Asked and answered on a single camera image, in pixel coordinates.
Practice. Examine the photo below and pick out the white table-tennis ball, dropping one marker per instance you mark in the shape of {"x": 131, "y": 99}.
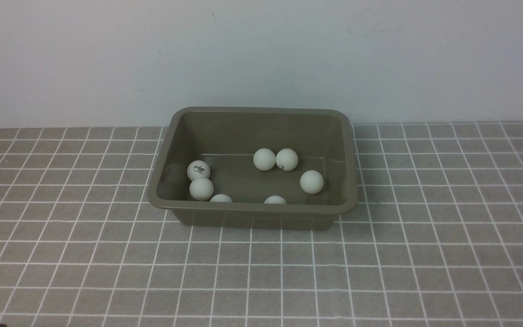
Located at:
{"x": 287, "y": 159}
{"x": 264, "y": 159}
{"x": 201, "y": 189}
{"x": 275, "y": 199}
{"x": 198, "y": 169}
{"x": 221, "y": 198}
{"x": 312, "y": 182}

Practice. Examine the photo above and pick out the grey checked tablecloth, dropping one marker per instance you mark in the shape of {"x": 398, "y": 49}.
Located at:
{"x": 436, "y": 239}

